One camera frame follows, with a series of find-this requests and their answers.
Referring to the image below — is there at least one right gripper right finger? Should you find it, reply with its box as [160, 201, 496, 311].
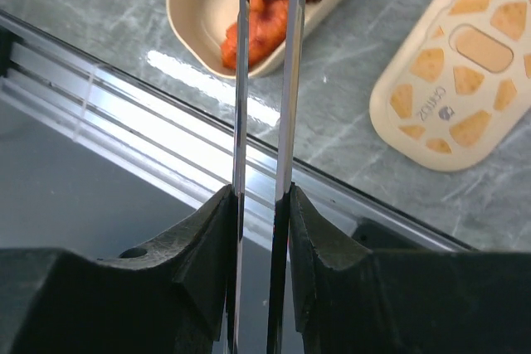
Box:
[288, 187, 530, 353]

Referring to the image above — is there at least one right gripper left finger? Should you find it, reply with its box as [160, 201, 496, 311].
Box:
[1, 186, 236, 353]

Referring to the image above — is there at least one spotted orange food piece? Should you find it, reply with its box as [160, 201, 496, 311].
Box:
[221, 0, 289, 70]

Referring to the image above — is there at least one beige lunch box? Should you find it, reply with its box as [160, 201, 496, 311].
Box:
[166, 0, 343, 79]

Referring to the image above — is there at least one beige patterned lid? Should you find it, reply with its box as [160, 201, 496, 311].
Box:
[369, 0, 530, 172]

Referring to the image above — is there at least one aluminium frame rail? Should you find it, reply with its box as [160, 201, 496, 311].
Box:
[1, 10, 476, 251]

